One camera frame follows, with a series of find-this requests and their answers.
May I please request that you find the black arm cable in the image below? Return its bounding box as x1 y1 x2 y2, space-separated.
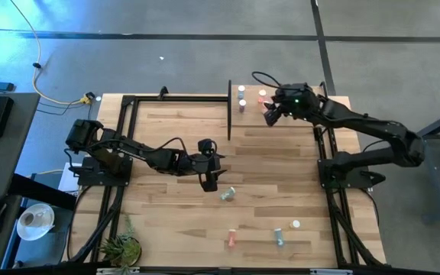
89 136 189 156
198 138 218 154
251 70 282 91

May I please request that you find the yellow floor cable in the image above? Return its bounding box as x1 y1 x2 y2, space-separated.
8 0 91 106

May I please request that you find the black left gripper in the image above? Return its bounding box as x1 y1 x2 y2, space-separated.
187 138 228 193

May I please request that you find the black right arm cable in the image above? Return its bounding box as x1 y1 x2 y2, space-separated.
251 70 282 91

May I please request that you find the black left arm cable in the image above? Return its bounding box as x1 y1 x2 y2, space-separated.
89 136 189 156
198 138 218 154

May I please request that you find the dark grey metal cart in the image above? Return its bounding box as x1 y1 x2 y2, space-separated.
395 103 440 226

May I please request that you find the white bowl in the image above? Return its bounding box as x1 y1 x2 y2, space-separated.
16 202 56 242

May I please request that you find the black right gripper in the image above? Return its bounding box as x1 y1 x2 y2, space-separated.
266 82 322 128

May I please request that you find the wooden shelf with black frame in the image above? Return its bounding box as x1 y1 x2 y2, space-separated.
226 79 335 142

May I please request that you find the potted green plant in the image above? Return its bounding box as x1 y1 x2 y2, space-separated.
99 215 144 275

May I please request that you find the black desk leg bar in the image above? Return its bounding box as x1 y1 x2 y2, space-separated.
8 173 78 211

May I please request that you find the silver bracket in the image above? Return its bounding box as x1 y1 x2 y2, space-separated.
310 268 354 275
96 267 141 275

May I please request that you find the white paper sheet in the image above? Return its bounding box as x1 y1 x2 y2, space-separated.
57 162 82 192

